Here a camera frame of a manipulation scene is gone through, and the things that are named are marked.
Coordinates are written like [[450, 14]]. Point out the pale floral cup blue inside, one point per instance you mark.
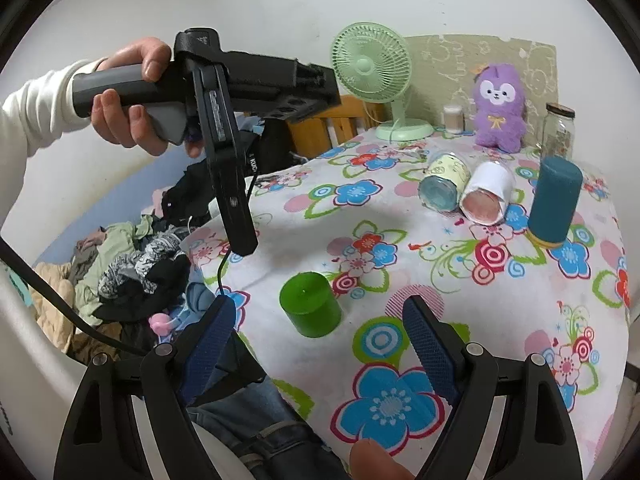
[[442, 185]]

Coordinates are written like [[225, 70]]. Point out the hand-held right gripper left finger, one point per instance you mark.
[[210, 347]]

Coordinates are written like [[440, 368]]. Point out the teal cup yellow rim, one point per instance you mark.
[[554, 200]]

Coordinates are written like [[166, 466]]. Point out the person's left hand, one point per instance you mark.
[[125, 125]]

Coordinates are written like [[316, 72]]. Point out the small white-lidded container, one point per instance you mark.
[[453, 120]]

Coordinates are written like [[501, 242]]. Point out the green cup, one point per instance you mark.
[[310, 305]]

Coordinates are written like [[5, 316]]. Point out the green desk fan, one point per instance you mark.
[[372, 62]]

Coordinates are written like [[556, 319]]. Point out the purple plush toy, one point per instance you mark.
[[500, 110]]

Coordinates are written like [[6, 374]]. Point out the wooden chair frame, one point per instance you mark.
[[340, 125]]

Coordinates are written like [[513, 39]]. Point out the pink small toy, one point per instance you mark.
[[161, 322]]

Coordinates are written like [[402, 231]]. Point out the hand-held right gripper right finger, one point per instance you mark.
[[430, 350]]

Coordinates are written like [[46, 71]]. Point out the white cup pink inside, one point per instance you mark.
[[487, 195]]

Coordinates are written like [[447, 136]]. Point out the floral printed blanket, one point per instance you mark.
[[400, 240]]

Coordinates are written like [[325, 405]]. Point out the black bag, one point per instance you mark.
[[272, 147]]

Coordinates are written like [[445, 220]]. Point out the beige patterned headboard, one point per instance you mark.
[[530, 60]]

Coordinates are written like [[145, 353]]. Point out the pile of clothes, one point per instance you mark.
[[135, 265]]

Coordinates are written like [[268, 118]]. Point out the glass jar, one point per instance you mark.
[[557, 132]]

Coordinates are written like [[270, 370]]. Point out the person's right hand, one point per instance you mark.
[[380, 462]]

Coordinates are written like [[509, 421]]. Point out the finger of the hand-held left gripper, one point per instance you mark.
[[320, 87]]

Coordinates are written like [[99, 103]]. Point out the person's left forearm white sleeve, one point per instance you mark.
[[35, 110]]

